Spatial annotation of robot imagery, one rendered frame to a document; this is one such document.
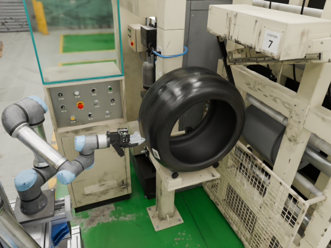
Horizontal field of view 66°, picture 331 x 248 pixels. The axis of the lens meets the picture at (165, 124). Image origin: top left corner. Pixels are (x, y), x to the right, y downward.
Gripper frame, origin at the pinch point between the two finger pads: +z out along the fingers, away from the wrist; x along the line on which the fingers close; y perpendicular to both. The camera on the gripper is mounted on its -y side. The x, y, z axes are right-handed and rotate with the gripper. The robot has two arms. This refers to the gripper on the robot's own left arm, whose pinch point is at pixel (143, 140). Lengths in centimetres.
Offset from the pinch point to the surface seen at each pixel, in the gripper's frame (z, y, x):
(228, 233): 87, -104, -1
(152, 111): 2.0, 19.8, -3.7
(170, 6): 18, 67, 28
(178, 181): 22.3, -26.3, -8.4
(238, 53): 57, 47, 11
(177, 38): 25, 50, 28
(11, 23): -177, -102, 943
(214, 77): 32, 39, -7
